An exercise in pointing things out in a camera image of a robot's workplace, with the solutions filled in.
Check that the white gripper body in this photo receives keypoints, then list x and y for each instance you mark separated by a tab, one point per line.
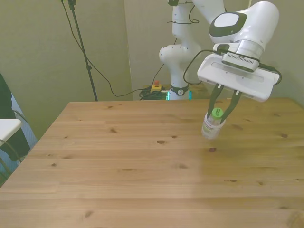
237	80

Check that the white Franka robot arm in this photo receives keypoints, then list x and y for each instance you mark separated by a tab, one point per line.
180	59

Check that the clear water bottle green cap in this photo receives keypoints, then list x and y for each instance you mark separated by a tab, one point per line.
210	129

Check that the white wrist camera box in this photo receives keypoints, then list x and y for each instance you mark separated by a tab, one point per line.
240	60

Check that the yellow emergency stop box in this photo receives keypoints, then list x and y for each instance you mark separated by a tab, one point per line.
156	88

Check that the white seat with metal legs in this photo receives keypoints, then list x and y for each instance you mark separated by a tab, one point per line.
9	127

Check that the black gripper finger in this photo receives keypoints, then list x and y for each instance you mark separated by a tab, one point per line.
234	104
213	101

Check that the black tripod stand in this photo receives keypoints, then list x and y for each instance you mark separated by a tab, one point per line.
89	69

